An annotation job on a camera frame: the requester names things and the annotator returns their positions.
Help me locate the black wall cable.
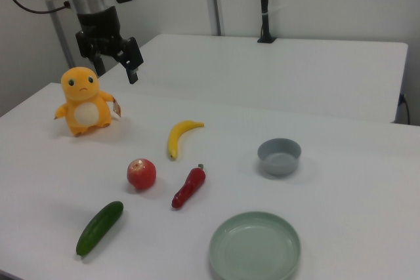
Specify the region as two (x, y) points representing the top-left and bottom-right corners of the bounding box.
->
(398, 92), (411, 125)

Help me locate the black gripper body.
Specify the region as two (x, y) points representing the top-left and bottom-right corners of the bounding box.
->
(76, 5), (124, 54)

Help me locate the red apple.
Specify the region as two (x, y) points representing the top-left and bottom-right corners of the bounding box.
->
(127, 158), (158, 191)

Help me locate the green cucumber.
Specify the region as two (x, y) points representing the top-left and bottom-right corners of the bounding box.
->
(75, 201), (125, 256)

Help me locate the grey bowl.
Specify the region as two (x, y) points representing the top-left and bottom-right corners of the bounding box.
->
(257, 138), (303, 176)

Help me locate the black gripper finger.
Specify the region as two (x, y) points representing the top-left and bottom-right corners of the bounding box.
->
(75, 30), (107, 77)
(115, 35), (144, 85)

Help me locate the red chili pepper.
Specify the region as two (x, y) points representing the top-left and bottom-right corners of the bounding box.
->
(171, 163), (207, 210)

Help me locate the orange dinosaur plush toy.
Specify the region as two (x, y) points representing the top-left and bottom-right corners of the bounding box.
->
(54, 66), (123, 138)

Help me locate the yellow banana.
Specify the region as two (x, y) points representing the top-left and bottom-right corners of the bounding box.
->
(167, 119), (205, 162)

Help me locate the light green plate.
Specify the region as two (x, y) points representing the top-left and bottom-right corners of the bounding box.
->
(209, 211), (302, 280)

